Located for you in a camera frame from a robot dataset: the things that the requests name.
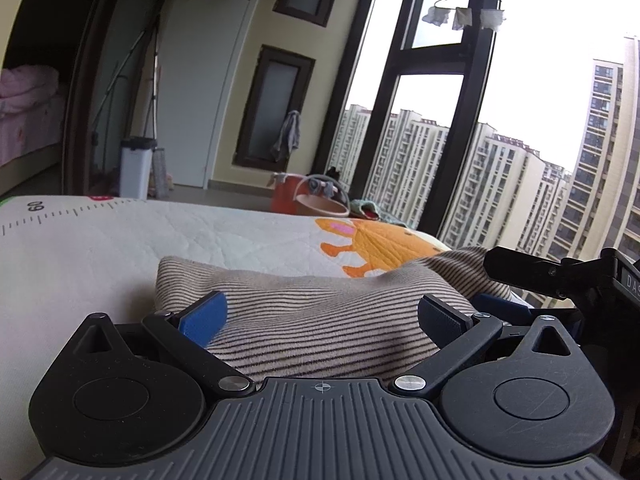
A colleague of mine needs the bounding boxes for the beige striped garment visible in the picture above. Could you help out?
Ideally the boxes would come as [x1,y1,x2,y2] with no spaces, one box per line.
[154,246,516,378]

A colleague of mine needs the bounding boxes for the white printed play mat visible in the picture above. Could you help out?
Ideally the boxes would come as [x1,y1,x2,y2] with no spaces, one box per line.
[0,195,451,466]

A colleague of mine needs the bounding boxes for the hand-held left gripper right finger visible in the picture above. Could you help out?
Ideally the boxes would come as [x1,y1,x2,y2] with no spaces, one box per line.
[389,294,576,402]

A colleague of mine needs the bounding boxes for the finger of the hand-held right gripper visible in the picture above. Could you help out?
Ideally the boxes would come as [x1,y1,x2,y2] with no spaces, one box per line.
[470,293,583,331]
[483,246,617,303]

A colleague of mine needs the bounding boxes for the green cloth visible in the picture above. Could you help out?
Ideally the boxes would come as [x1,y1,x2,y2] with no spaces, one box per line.
[347,198,408,227]

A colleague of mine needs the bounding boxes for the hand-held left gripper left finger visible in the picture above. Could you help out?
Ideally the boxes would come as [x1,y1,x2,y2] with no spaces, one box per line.
[70,291,256,400]

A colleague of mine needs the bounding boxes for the apartment buildings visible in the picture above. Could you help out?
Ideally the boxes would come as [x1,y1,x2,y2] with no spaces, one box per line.
[327,35,640,306]

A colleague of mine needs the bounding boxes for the pink bedding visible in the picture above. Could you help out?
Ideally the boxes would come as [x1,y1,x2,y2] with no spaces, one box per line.
[0,64,66,166]

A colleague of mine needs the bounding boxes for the tripod stand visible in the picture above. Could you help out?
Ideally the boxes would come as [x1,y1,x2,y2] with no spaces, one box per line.
[90,10,162,161]

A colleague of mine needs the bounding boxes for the large black window frame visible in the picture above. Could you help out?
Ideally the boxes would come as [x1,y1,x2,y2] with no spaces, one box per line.
[310,0,506,251]

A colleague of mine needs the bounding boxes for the grey hanging rag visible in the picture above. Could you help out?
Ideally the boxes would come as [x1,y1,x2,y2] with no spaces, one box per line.
[270,110,301,163]

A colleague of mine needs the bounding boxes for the white door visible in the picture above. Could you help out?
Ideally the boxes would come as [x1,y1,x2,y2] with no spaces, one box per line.
[160,0,251,191]

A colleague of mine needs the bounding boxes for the tall dark framed window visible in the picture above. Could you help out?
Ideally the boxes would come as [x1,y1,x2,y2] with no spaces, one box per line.
[235,45,316,173]

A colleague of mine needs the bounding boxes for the orange bucket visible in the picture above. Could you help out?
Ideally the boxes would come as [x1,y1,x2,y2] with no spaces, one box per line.
[271,171,311,213]

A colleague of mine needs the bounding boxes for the mop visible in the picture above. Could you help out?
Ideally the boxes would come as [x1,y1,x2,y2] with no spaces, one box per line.
[150,147,172,200]

